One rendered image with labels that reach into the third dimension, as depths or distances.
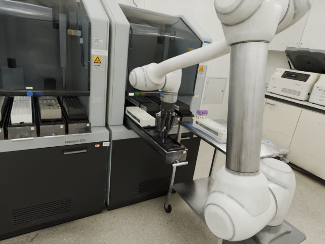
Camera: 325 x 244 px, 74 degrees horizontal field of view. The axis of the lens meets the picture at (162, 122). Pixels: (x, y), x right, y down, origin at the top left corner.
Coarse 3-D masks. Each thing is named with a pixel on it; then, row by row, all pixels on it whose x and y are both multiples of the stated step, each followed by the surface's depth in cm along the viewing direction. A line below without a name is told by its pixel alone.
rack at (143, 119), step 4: (128, 108) 159; (132, 108) 161; (136, 108) 162; (140, 108) 163; (128, 112) 162; (132, 112) 152; (136, 112) 153; (140, 112) 154; (144, 112) 156; (132, 116) 155; (136, 116) 146; (140, 116) 145; (144, 116) 146; (148, 116) 148; (136, 120) 154; (140, 120) 141; (144, 120) 140; (148, 120) 142; (152, 120) 143; (140, 124) 142; (144, 124) 141; (148, 124) 143; (152, 124) 144
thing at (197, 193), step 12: (216, 120) 175; (180, 132) 161; (192, 132) 145; (204, 132) 144; (216, 144) 127; (264, 144) 137; (276, 144) 139; (216, 156) 189; (264, 156) 120; (288, 156) 133; (192, 180) 185; (204, 180) 188; (168, 192) 178; (180, 192) 167; (192, 192) 169; (204, 192) 171; (168, 204) 181; (192, 204) 156; (204, 204) 157; (204, 216) 146; (216, 240) 130
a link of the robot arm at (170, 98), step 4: (164, 92) 112; (168, 92) 111; (164, 96) 112; (168, 96) 112; (172, 96) 112; (176, 96) 114; (164, 100) 113; (168, 100) 112; (172, 100) 113; (176, 100) 115
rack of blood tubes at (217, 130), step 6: (198, 120) 148; (204, 120) 149; (210, 120) 151; (198, 126) 148; (204, 126) 149; (210, 126) 138; (216, 126) 139; (222, 126) 141; (210, 132) 138; (216, 132) 146; (222, 132) 130; (216, 138) 134; (222, 138) 130
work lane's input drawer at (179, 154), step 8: (128, 120) 155; (136, 128) 143; (144, 128) 140; (152, 128) 143; (144, 136) 134; (152, 136) 127; (168, 136) 132; (152, 144) 125; (160, 144) 119; (168, 144) 123; (176, 144) 124; (160, 152) 118; (168, 152) 112; (176, 152) 115; (184, 152) 118; (168, 160) 114; (176, 160) 116; (184, 160) 120
